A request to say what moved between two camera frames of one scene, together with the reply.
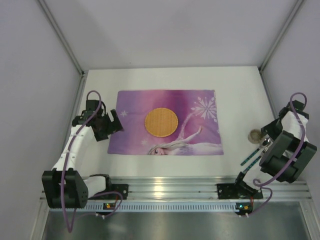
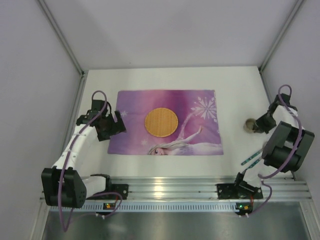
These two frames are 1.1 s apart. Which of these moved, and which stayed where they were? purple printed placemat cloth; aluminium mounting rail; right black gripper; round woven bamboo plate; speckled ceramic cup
Moved: speckled ceramic cup; right black gripper
Stayed: purple printed placemat cloth; aluminium mounting rail; round woven bamboo plate
